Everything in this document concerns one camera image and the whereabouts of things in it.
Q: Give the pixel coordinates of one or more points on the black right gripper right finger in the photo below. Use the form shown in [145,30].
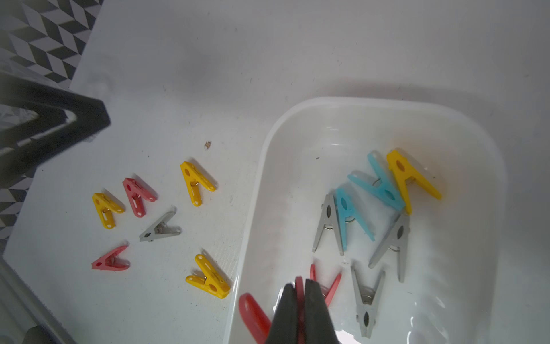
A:
[318,324]

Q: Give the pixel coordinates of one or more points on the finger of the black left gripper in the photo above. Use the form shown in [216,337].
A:
[61,120]

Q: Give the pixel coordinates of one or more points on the gray clothespin group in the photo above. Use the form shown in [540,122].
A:
[367,303]

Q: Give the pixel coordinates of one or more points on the white plastic storage box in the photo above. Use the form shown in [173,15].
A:
[449,284]

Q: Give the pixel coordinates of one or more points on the red clothespin group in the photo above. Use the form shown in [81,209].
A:
[328,293]

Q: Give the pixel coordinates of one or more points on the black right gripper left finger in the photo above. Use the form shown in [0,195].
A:
[284,328]

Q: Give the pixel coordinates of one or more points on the yellow clothespin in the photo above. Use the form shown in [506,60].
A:
[106,208]
[212,282]
[193,179]
[404,172]

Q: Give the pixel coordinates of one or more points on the teal clothespin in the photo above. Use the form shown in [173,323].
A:
[381,185]
[346,209]

